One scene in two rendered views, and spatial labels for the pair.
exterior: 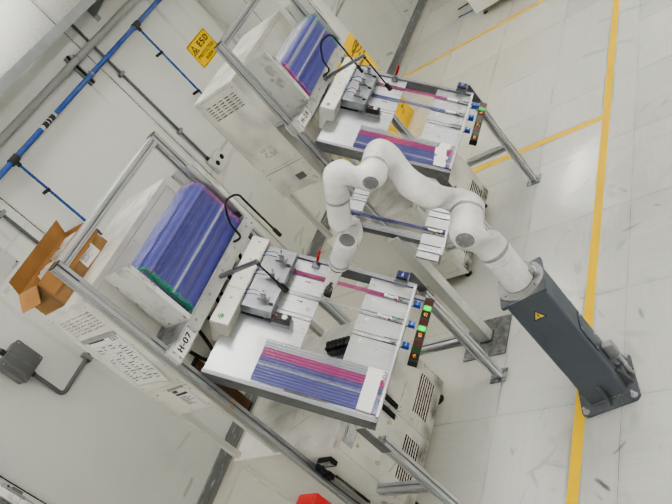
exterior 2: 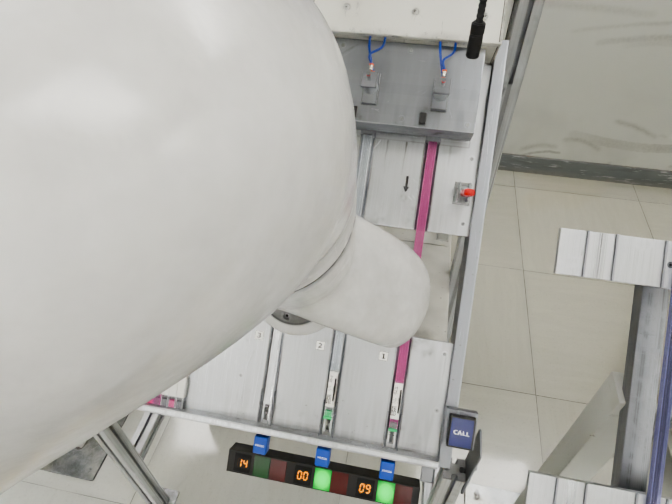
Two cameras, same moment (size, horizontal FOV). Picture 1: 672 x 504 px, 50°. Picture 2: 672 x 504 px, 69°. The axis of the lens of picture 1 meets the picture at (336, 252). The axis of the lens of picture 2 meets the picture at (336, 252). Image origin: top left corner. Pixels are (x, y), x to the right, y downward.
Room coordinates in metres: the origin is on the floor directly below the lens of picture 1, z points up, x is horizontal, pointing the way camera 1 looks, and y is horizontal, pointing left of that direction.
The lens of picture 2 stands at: (2.36, -0.31, 1.53)
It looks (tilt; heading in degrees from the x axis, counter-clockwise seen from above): 45 degrees down; 56
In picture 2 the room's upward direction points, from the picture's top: straight up
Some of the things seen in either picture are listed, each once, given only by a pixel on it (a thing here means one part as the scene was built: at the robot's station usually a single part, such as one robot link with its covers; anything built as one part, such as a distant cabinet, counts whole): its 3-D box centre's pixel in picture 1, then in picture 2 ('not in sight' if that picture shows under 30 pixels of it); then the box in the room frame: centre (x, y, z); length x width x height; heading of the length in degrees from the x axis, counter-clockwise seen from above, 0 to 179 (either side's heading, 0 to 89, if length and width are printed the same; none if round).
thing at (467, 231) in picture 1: (475, 235); not in sight; (2.20, -0.40, 1.00); 0.19 x 0.12 x 0.24; 142
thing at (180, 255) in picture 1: (186, 245); not in sight; (2.86, 0.42, 1.52); 0.51 x 0.13 x 0.27; 135
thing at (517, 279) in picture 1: (507, 266); not in sight; (2.22, -0.42, 0.79); 0.19 x 0.19 x 0.18
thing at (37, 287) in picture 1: (79, 238); not in sight; (2.99, 0.71, 1.82); 0.68 x 0.30 x 0.20; 135
